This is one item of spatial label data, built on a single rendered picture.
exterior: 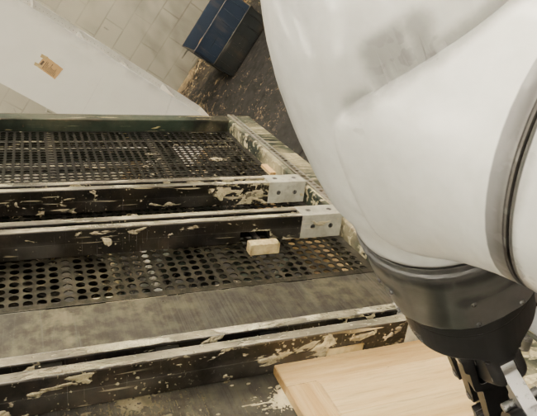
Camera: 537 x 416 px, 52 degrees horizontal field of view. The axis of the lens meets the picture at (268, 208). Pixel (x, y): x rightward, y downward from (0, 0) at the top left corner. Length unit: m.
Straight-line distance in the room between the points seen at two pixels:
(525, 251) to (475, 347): 0.16
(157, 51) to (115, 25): 0.48
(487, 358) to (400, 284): 0.08
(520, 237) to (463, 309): 0.12
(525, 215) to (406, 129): 0.04
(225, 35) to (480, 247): 4.84
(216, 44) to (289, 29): 4.78
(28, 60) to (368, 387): 3.81
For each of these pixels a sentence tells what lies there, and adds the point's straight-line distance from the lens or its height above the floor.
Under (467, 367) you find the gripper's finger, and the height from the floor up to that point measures 1.57.
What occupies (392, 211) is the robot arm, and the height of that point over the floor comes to 1.74.
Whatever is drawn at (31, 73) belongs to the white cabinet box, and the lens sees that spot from 4.47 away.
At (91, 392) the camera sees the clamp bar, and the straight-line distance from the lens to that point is 0.95.
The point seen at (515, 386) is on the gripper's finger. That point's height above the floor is 1.57.
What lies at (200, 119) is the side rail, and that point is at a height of 1.01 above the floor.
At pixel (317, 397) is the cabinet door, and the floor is 1.21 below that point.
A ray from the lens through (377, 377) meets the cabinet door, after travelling 1.05.
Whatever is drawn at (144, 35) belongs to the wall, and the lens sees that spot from 5.91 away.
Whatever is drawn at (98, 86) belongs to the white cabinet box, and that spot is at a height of 1.00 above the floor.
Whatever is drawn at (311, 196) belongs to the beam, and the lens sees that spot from 1.72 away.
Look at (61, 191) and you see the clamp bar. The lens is 1.55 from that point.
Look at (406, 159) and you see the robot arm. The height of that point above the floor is 1.77.
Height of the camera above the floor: 1.89
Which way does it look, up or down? 32 degrees down
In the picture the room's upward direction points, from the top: 60 degrees counter-clockwise
